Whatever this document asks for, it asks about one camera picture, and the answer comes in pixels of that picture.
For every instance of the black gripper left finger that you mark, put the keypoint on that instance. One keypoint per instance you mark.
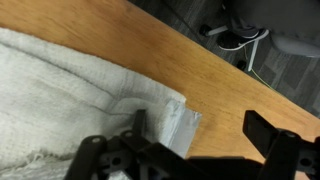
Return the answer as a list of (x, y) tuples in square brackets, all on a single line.
[(133, 160)]

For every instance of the grey duct tape strip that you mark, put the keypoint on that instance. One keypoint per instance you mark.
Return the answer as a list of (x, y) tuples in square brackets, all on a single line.
[(186, 130)]

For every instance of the white woven cloth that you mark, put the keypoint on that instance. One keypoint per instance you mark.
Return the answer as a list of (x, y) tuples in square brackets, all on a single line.
[(50, 100)]

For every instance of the seated person in jeans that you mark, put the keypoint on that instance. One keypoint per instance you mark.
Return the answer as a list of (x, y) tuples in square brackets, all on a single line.
[(276, 16)]

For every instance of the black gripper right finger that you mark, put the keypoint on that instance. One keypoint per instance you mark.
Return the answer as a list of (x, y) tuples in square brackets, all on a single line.
[(286, 156)]

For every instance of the black white sneaker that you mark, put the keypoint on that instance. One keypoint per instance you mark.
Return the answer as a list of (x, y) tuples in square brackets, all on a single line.
[(233, 41)]

